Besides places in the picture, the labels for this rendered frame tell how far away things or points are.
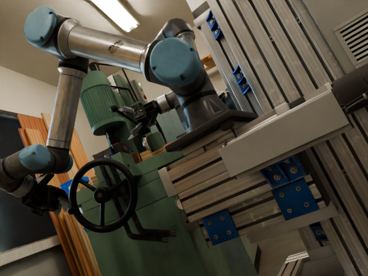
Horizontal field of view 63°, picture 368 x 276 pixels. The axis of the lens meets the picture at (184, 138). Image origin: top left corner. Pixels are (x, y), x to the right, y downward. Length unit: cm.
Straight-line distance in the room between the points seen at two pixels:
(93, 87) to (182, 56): 94
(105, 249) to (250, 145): 97
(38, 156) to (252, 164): 60
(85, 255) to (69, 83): 205
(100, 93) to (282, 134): 115
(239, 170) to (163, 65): 31
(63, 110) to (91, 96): 57
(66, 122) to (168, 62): 45
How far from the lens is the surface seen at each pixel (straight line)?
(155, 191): 136
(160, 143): 169
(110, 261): 147
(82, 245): 292
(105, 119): 157
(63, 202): 120
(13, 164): 99
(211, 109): 87
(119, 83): 188
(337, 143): 95
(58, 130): 107
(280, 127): 66
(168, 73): 76
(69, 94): 108
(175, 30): 138
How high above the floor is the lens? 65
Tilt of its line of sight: 12 degrees up
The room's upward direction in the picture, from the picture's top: 24 degrees counter-clockwise
